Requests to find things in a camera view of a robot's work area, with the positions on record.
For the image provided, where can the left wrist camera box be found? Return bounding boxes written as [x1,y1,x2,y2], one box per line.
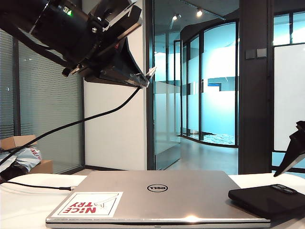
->
[89,0,139,31]

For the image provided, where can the dark bag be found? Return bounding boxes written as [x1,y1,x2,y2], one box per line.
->
[0,164,31,184]

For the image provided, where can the grey plastic mailing bag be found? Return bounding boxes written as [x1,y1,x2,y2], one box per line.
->
[0,146,42,174]

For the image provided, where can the silver Dell laptop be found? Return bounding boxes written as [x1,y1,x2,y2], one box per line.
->
[45,169,272,229]

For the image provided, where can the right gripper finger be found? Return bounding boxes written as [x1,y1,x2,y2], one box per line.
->
[273,120,305,177]

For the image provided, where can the grey window blinds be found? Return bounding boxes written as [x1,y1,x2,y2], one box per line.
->
[0,28,83,175]

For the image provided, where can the black charging cable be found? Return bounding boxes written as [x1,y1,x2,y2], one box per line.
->
[0,67,157,191]

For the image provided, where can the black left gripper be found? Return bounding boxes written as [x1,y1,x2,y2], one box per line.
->
[61,4,150,88]

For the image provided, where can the white Nice Try sticker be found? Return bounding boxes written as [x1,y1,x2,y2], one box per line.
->
[51,191,124,218]

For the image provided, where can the black phone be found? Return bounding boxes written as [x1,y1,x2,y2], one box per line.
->
[228,184,305,221]

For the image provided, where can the black left arm cable harness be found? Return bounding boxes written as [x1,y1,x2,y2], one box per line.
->
[0,26,77,70]

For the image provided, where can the closed brown cardboard box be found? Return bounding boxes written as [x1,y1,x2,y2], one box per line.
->
[30,159,53,175]

